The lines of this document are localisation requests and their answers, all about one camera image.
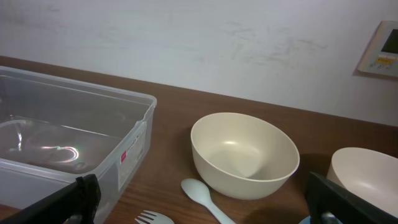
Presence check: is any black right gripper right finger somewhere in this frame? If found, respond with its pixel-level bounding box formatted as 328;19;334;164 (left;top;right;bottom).
305;172;397;224

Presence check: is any cream bowl far right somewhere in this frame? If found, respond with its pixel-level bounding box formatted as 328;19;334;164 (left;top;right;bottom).
327;147;398;217

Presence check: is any cream bowl near container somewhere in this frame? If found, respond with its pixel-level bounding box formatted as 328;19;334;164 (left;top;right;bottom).
190;113;300;200

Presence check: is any white plastic spoon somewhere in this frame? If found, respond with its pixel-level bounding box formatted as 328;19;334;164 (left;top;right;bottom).
181;179;236;224

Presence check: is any beige wall control panel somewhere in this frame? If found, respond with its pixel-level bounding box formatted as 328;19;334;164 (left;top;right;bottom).
358;21;397;79

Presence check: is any blue bowl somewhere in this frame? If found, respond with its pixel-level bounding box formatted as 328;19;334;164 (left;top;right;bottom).
299;216;311;224

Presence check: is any clear plastic storage container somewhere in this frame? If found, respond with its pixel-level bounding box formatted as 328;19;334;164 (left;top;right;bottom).
1;67;157;223

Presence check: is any white plastic fork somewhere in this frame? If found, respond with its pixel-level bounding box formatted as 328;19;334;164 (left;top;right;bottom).
134;210;174;224

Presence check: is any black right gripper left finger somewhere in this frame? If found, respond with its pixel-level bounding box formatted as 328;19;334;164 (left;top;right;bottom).
1;174;101;224

